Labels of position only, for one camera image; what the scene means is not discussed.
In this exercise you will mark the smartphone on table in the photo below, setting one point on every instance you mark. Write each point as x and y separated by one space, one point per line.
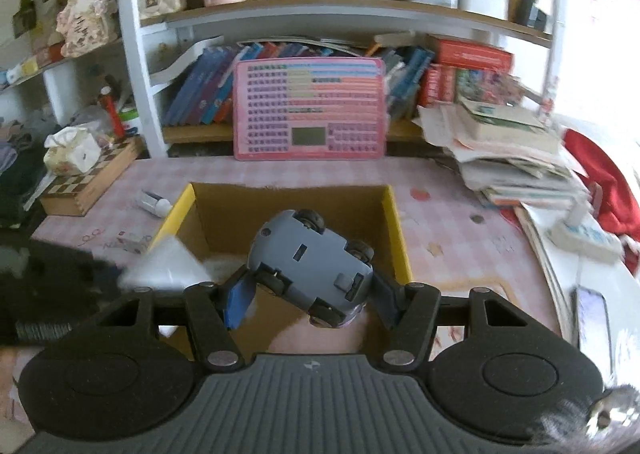
592 324

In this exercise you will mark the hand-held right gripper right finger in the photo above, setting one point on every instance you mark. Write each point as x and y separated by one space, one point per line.
385 304

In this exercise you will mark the red books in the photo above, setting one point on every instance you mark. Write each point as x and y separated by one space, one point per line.
437 83

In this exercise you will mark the white wooden bookshelf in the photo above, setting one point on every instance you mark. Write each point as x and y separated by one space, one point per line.
137 83

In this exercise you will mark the red flat box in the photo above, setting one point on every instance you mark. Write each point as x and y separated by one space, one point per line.
472 56

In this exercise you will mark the floral fabric doll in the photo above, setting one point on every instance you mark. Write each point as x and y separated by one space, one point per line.
82 23

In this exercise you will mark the colourful printed box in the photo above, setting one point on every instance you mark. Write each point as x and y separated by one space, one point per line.
487 86

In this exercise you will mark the black small box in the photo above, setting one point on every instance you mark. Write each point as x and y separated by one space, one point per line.
530 11

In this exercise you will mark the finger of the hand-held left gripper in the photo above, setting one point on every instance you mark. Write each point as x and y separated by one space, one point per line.
107 274

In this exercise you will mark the white jar green label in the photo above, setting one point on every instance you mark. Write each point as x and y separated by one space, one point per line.
131 122

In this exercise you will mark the red bottle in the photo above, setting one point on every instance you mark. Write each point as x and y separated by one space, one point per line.
111 113

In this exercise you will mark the grey furry object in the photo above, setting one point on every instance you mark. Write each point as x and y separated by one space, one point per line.
600 419

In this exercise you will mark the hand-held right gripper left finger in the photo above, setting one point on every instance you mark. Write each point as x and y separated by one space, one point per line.
237 304

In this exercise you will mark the white spray bottle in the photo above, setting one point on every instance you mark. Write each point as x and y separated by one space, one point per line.
152 204

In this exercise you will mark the pink checked tablecloth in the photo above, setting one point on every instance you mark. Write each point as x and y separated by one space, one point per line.
440 234

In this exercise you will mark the yellow-rimmed cardboard box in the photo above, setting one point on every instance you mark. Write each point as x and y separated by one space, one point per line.
280 204

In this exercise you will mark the white plastic bag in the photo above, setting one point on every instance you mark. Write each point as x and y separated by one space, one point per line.
165 264

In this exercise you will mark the red cloth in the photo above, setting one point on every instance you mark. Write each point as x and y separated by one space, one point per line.
600 178

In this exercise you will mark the row of books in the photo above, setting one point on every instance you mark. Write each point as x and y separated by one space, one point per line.
205 88

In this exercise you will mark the pink learning tablet board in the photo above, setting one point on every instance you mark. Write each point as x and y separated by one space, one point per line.
310 108

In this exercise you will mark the grey toy car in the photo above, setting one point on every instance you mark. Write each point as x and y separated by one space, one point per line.
305 264

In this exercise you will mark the stack of papers and books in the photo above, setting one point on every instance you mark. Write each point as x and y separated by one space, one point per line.
510 153

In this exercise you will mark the wooden chess box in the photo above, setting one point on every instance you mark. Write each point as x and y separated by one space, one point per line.
85 189

